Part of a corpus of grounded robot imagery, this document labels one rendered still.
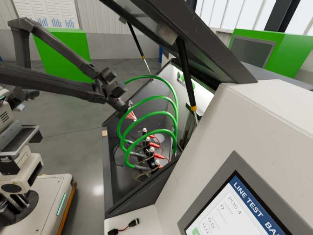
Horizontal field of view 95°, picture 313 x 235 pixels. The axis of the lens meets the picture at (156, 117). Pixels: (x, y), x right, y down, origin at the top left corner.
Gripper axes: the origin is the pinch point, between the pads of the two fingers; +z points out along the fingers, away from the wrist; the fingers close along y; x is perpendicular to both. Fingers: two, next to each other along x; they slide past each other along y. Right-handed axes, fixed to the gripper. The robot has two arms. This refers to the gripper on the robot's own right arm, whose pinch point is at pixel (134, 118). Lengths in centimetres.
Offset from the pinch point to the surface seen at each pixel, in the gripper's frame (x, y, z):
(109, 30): 638, -105, -87
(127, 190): -19.8, -29.7, 24.0
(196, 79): 2.8, 38.0, 5.7
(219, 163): -44, 29, 3
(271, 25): 283, 232, 163
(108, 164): -10.6, -29.2, 7.5
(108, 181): -21.5, -27.5, 9.1
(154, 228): -44, -9, 23
